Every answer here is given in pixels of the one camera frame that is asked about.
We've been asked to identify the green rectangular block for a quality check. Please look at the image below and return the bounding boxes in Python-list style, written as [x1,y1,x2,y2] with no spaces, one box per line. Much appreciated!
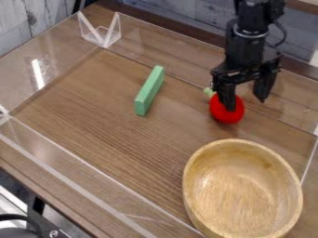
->
[133,65,164,116]

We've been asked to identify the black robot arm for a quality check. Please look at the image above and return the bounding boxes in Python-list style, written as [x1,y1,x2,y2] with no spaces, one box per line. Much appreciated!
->
[209,0,287,112]

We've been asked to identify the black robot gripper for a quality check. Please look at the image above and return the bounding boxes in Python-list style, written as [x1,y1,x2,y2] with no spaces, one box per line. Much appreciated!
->
[211,21,280,112]

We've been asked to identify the wooden bowl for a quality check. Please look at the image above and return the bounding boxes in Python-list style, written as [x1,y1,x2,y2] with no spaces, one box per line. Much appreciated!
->
[183,139,303,238]

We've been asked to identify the black table leg bracket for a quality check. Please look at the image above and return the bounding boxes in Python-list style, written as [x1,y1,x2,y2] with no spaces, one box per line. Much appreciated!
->
[26,197,70,238]

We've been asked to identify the clear acrylic enclosure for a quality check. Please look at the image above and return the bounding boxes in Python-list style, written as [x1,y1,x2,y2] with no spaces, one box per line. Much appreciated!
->
[0,7,318,238]

